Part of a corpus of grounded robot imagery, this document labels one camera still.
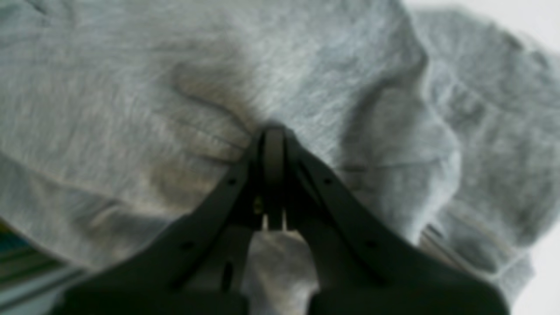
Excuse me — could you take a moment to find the grey t-shirt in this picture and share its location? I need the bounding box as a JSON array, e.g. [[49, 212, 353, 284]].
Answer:
[[0, 0, 559, 304]]

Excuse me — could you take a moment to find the aluminium extrusion frame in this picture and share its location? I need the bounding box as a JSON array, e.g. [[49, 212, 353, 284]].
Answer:
[[0, 224, 87, 315]]

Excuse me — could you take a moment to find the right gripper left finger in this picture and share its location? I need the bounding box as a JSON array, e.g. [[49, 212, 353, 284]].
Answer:
[[52, 126, 280, 315]]

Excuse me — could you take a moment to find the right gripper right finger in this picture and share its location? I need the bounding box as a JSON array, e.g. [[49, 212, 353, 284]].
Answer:
[[282, 128, 509, 315]]

